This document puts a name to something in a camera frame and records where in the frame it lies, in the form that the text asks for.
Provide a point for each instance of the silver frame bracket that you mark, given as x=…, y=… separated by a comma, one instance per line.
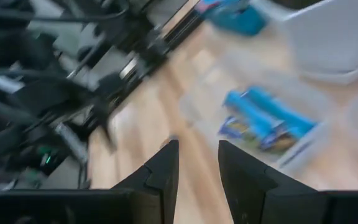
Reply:
x=127, y=68

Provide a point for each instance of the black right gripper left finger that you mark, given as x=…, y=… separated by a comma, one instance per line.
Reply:
x=163, y=174

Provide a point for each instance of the white hexagonal planter pot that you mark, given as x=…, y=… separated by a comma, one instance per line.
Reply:
x=331, y=40

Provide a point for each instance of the blue granola bar wrapper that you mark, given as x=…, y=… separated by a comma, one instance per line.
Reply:
x=250, y=115
x=233, y=129
x=211, y=3
x=278, y=109

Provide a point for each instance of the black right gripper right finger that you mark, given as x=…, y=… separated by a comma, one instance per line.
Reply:
x=244, y=183

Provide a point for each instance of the black aluminium table frame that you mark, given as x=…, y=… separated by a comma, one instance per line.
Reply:
x=182, y=29

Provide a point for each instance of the teal plastic bin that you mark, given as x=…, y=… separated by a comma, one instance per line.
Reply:
x=244, y=21

